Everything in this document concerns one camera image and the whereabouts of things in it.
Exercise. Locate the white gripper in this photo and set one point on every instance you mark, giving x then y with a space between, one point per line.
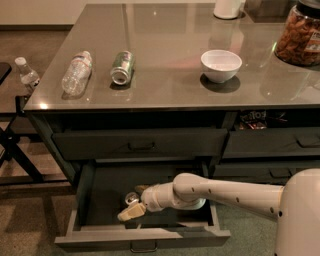
151 199

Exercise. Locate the redbull can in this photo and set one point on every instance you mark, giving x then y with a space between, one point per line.
131 198

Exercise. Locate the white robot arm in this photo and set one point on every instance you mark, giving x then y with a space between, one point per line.
295 206

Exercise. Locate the open middle drawer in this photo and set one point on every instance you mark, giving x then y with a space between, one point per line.
100 197

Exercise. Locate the top left drawer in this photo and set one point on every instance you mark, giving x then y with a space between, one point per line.
175 143

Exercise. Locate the top right drawer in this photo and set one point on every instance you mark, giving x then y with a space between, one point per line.
273 142

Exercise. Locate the middle right drawer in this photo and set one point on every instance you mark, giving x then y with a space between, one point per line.
261 172

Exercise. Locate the green soda can lying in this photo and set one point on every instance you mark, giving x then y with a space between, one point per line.
122 68

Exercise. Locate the snack bags in drawer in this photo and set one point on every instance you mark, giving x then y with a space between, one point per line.
254 120

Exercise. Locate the black side table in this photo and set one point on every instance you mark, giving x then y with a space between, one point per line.
16 126

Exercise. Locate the clear plastic water bottle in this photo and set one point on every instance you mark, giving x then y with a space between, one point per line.
77 75

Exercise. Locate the white bowl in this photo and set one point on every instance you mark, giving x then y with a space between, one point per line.
220 66

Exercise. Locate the small clear bottle white cap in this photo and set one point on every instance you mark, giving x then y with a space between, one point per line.
28 76

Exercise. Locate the white paper towel roll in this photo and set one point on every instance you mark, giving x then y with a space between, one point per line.
227 9

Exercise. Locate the snack jar with black lid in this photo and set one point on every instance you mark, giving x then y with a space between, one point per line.
299 43

